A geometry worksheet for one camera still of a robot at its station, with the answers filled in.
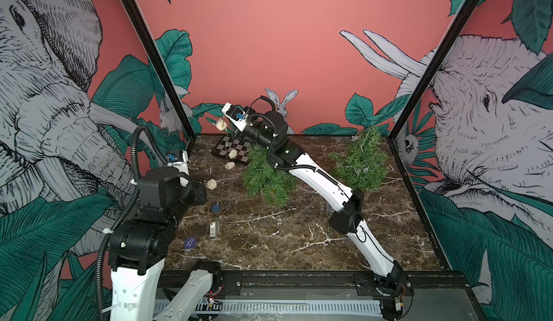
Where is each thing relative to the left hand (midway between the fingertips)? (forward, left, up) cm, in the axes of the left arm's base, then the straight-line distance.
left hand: (197, 174), depth 60 cm
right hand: (+19, -6, +9) cm, 22 cm away
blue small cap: (+8, +5, -39) cm, 40 cm away
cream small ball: (+17, -6, -12) cm, 21 cm away
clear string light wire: (+9, -55, -13) cm, 57 cm away
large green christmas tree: (+9, -17, -16) cm, 25 cm away
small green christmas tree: (+9, -56, -4) cm, 57 cm away
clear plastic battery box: (-8, 0, -22) cm, 23 cm away
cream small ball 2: (+15, -4, -16) cm, 23 cm away
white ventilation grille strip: (-29, -24, -37) cm, 53 cm away
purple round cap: (-7, +13, -37) cm, 40 cm away
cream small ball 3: (+2, -2, -8) cm, 9 cm away
